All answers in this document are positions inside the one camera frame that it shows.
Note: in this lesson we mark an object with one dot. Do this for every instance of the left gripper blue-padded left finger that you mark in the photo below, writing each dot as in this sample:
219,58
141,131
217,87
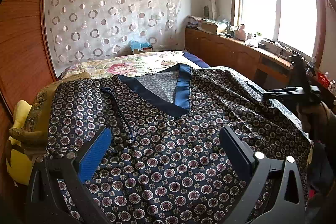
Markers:
45,202

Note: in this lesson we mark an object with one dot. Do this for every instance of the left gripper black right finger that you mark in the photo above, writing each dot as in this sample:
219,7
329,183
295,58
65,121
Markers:
286,202

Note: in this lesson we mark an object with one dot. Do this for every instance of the navy patterned silk garment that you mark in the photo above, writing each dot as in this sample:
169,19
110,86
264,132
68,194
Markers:
165,163

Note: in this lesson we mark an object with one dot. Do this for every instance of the person's right hand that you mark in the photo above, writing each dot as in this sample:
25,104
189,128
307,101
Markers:
318,121

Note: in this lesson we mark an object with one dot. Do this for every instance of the long wooden side cabinet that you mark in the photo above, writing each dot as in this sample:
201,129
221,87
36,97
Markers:
262,67

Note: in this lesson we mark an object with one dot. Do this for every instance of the yellow plush toy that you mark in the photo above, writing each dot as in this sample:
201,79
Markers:
18,164

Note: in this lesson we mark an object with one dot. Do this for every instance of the olive gold patterned pillow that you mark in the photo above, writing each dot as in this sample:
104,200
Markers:
33,134

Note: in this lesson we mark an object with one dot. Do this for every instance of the pink bottle on cabinet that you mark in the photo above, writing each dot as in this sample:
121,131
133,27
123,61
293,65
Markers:
240,33

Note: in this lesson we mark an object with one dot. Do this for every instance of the navy blue blanket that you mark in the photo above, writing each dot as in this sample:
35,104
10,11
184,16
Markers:
196,60

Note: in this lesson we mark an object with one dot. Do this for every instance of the cardboard box on cabinet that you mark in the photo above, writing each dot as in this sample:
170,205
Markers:
213,27

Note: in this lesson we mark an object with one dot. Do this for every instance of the brown wooden wardrobe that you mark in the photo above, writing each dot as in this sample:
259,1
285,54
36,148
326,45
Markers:
26,65

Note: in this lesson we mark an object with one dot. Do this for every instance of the pink floral bed quilt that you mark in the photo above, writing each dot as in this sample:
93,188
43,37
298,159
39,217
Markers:
130,65

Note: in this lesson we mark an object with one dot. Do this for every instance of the box with blue items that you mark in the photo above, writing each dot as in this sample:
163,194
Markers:
140,47

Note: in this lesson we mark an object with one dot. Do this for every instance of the circle-patterned sheer curtain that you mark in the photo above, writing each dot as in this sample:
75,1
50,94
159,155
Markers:
84,30

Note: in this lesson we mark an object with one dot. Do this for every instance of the window with wooden frame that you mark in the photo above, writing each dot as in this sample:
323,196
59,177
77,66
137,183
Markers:
297,24

